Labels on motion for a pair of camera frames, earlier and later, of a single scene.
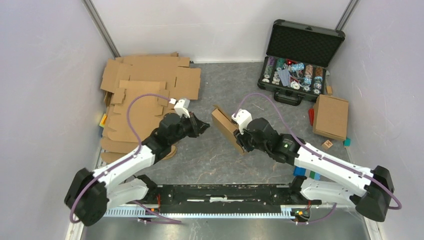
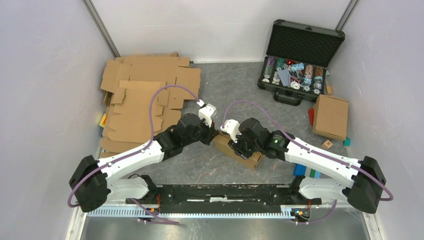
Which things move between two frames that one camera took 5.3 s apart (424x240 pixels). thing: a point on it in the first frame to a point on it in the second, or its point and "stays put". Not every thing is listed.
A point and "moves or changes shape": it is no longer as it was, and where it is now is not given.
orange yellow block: [102, 121] stays put
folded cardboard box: [330, 116] stays put
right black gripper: [242, 138] stays put
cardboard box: [228, 125] moves or changes shape
